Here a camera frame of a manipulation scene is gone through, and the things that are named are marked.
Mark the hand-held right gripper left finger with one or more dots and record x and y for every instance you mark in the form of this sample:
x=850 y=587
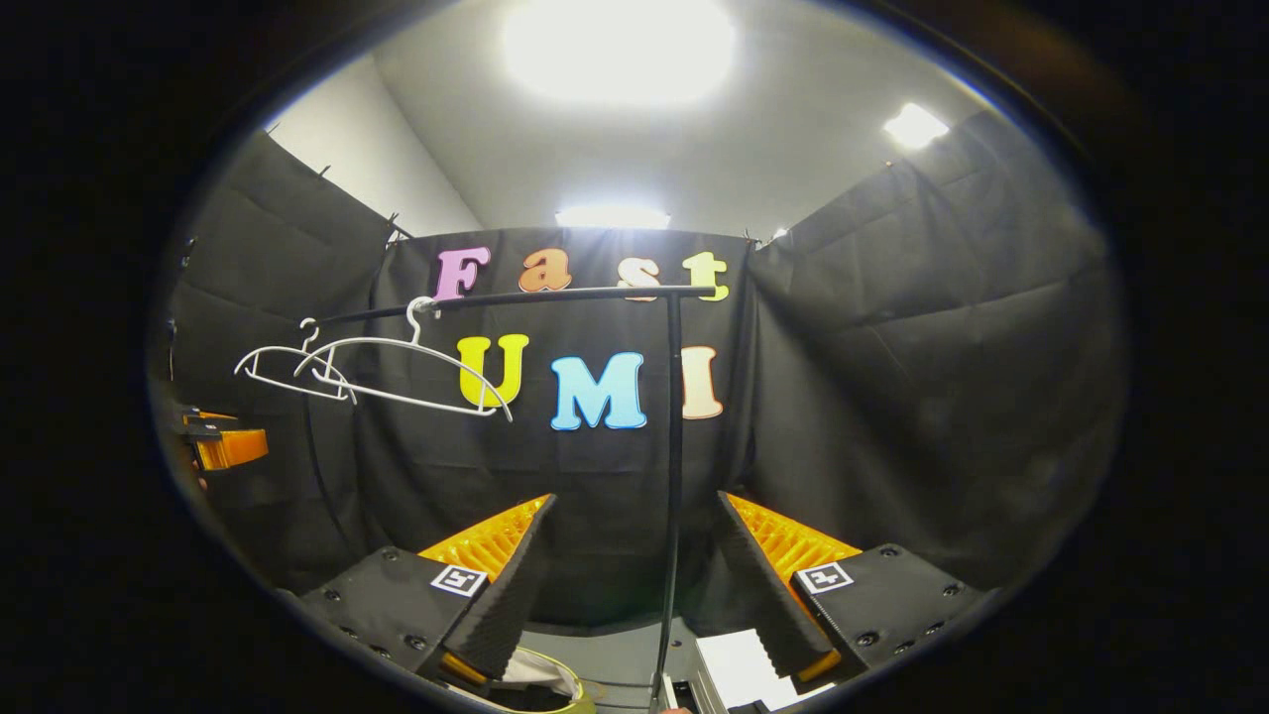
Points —
x=501 y=605

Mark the square ceiling light panel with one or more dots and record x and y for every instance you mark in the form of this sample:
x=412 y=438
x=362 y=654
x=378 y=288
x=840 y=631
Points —
x=915 y=126

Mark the beige laundry hamper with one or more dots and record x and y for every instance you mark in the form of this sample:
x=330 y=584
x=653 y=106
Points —
x=540 y=674

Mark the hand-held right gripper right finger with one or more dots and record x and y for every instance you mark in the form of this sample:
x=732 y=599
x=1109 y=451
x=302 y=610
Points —
x=768 y=605

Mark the white plastic hanger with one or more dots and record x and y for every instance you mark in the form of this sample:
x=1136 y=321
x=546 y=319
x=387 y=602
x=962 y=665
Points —
x=310 y=344
x=414 y=322

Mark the black metal clothes rack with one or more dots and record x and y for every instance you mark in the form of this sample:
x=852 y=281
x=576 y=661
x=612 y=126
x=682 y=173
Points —
x=674 y=446

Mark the black backdrop cloth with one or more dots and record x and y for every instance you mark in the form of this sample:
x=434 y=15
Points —
x=892 y=397

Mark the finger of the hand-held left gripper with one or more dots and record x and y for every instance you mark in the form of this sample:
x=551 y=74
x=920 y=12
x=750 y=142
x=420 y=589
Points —
x=238 y=448
x=203 y=421

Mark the long ceiling light panel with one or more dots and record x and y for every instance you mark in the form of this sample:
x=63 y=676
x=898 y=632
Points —
x=613 y=216

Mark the large ceiling light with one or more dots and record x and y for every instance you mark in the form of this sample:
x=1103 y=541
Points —
x=620 y=50

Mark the white flat box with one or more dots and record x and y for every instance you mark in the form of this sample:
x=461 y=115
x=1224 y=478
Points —
x=739 y=669

